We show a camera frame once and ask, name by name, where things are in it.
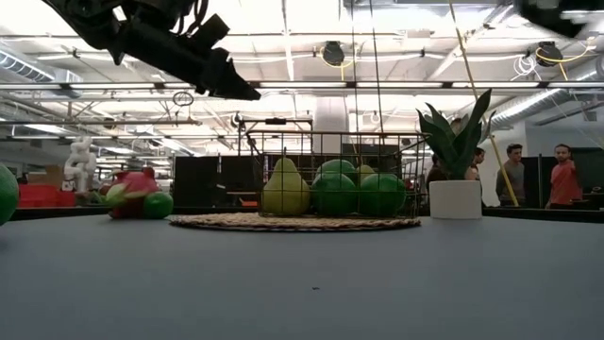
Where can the white building column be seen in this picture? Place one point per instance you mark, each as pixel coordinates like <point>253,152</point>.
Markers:
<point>330,118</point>

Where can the yellow-green pear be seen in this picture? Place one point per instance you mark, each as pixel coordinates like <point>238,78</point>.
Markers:
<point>364,171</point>
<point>285,191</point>

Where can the round woven placemat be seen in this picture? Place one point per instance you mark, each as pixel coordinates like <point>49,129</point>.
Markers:
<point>226,222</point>

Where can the silver ventilation duct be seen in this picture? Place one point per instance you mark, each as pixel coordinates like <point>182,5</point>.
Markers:
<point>528,106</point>
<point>28,68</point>

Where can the red plastic bin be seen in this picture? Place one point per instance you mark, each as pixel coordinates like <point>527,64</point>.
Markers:
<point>42,196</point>

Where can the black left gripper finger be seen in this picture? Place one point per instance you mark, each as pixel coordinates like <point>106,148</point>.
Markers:
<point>226,82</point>

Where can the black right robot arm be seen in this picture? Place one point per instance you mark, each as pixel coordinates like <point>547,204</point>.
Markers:
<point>557,21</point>

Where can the black partition panel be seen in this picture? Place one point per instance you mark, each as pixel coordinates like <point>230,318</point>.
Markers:
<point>592,170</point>
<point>203,181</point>

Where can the person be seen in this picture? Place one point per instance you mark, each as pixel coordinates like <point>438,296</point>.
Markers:
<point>477,158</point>
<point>514,175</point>
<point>564,184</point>
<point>434,177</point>

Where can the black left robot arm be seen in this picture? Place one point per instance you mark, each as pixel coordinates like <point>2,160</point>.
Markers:
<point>85,19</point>

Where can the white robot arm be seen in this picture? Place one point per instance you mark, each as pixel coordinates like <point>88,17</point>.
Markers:
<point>80,165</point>

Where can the small green lime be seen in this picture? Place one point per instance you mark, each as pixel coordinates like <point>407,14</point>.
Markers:
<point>158,206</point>

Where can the green plant in white pot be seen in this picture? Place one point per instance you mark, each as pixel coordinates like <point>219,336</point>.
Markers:
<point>455,200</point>

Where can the pink dragon fruit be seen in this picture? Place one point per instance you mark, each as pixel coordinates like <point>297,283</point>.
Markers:
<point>132,189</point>

